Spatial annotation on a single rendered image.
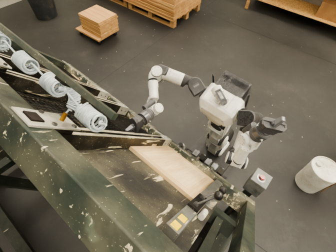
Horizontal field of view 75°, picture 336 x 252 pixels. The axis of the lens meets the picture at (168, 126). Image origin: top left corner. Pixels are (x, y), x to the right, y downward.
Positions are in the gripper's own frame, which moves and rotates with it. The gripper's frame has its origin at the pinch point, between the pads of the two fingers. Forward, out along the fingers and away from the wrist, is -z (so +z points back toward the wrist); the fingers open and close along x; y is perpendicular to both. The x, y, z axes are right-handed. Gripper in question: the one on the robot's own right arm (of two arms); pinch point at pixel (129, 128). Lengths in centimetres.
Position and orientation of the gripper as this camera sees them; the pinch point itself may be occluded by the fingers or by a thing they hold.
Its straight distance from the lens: 138.3
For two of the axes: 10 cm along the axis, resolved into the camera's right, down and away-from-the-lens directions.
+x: 1.1, -6.4, -7.6
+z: 6.4, -5.4, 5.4
